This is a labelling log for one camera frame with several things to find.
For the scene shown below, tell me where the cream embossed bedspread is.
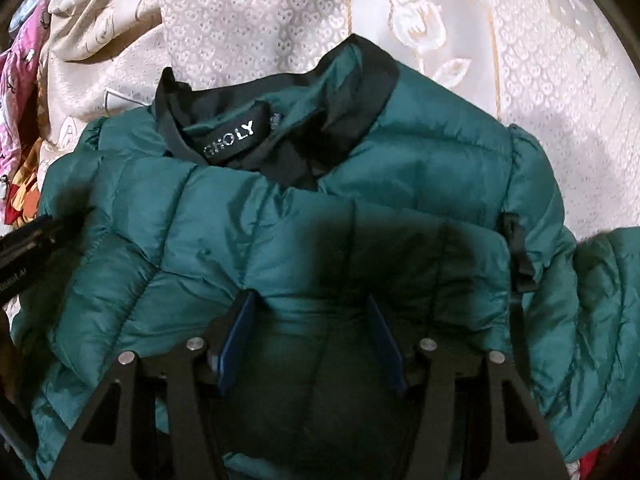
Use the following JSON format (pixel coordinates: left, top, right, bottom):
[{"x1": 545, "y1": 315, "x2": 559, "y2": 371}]
[{"x1": 37, "y1": 0, "x2": 626, "y2": 241}]

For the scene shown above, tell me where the orange and yellow cloth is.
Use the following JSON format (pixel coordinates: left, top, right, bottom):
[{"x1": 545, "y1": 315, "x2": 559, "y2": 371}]
[{"x1": 0, "y1": 140, "x2": 51, "y2": 228}]

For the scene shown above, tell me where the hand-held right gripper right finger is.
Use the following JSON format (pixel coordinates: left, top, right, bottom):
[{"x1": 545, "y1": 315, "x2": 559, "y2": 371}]
[{"x1": 366, "y1": 294, "x2": 568, "y2": 480}]

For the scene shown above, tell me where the red cloth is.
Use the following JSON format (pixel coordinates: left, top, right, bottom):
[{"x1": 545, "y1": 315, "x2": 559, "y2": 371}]
[{"x1": 564, "y1": 447, "x2": 608, "y2": 480}]

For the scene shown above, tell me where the green puffer jacket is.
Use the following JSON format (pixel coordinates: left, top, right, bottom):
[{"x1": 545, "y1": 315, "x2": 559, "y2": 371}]
[{"x1": 10, "y1": 34, "x2": 640, "y2": 480}]

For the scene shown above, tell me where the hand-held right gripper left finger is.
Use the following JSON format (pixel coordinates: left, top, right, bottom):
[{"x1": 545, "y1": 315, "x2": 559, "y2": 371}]
[{"x1": 57, "y1": 291, "x2": 261, "y2": 480}]

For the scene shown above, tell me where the pink penguin print cloth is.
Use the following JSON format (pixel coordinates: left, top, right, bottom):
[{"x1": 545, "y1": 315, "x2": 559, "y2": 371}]
[{"x1": 0, "y1": 0, "x2": 57, "y2": 181}]

